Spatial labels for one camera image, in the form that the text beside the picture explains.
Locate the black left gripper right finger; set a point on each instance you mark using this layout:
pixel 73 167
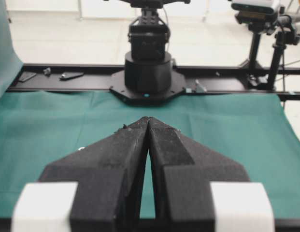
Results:
pixel 200 190

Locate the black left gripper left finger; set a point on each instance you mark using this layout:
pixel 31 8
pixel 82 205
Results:
pixel 96 189

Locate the green table cloth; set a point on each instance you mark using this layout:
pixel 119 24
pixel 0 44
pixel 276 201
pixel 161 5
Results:
pixel 37 128

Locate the black flat tool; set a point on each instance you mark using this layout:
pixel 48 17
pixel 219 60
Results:
pixel 70 75

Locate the black camera stand post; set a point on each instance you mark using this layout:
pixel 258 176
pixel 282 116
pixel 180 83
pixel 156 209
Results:
pixel 251 67

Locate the small grey bracket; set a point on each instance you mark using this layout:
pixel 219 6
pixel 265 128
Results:
pixel 47 71

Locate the black aluminium rail frame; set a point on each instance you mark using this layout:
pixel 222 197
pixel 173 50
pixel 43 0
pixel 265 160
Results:
pixel 216 79

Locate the black thin stand post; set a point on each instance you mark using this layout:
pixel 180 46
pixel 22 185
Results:
pixel 287 35

